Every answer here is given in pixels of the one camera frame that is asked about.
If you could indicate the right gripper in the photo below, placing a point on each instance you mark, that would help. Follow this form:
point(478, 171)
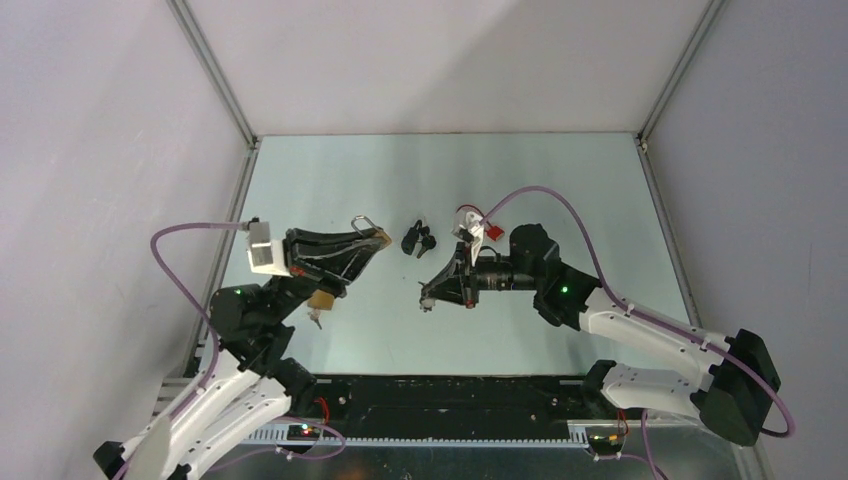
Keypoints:
point(458, 282)

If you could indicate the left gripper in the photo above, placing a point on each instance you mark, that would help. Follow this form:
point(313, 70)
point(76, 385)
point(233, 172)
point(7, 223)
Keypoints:
point(306, 249)

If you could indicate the small padlock keys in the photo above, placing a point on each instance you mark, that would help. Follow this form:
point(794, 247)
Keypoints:
point(427, 304)

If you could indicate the black-headed keys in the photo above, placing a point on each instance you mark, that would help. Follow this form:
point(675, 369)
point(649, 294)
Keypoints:
point(426, 240)

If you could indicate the black Kaijing padlock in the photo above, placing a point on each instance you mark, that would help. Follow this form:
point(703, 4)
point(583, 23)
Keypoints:
point(411, 238)

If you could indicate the small brass padlock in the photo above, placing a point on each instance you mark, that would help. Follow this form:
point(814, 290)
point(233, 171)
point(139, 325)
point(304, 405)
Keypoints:
point(365, 228)

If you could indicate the red cable lock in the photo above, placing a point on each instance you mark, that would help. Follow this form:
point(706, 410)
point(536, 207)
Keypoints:
point(492, 231)

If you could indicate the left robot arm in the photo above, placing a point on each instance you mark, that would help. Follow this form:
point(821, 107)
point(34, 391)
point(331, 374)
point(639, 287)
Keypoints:
point(246, 380)

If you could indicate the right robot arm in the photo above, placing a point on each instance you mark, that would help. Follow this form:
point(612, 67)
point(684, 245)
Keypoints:
point(725, 382)

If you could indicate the large brass padlock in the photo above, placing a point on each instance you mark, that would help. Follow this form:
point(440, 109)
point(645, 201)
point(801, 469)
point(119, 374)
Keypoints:
point(321, 301)

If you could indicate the large padlock keys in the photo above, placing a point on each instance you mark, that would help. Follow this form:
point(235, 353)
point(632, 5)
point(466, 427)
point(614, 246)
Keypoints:
point(315, 317)

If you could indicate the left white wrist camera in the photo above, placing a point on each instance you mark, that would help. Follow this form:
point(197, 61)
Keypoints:
point(265, 255)

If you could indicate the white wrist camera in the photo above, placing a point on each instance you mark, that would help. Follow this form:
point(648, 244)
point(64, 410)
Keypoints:
point(265, 255)
point(468, 227)

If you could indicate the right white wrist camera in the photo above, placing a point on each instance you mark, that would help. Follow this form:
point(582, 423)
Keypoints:
point(468, 227)

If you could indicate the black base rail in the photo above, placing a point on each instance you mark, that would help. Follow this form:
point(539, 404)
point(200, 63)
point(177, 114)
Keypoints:
point(454, 408)

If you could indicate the aluminium frame post left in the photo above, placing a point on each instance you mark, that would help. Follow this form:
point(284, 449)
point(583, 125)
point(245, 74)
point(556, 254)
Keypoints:
point(197, 39)

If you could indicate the aluminium frame post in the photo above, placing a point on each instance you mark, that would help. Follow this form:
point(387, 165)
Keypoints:
point(197, 39)
point(681, 66)

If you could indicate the aluminium frame post right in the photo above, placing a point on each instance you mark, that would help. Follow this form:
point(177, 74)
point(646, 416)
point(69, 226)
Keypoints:
point(681, 66)

